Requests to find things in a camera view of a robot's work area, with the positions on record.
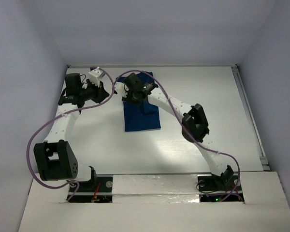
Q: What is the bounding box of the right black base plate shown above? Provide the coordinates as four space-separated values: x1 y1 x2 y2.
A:
196 175 245 203

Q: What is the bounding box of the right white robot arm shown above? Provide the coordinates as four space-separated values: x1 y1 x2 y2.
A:
115 71 234 192

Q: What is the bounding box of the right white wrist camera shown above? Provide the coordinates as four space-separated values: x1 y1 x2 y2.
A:
115 82 129 98

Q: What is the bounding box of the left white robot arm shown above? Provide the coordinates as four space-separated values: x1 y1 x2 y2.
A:
33 68 110 191

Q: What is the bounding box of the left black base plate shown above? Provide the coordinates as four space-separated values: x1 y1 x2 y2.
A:
67 175 113 203

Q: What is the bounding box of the silver foil strip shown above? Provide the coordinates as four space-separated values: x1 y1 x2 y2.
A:
112 174 200 203

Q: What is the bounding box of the blue t shirt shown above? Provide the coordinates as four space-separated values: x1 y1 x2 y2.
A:
118 72 161 132

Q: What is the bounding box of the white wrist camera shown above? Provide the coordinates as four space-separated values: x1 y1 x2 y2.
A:
88 68 105 87
115 82 129 98

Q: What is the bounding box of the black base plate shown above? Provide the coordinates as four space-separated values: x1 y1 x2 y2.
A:
67 175 113 203
196 175 245 203

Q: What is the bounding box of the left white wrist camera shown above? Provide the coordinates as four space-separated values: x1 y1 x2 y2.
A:
88 68 105 87

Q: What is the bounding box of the aluminium side rail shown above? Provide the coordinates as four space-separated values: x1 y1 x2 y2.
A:
231 65 271 172

